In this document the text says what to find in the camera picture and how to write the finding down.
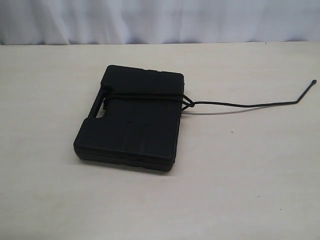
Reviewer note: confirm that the black plastic carry case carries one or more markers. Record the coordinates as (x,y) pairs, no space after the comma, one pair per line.
(134,120)

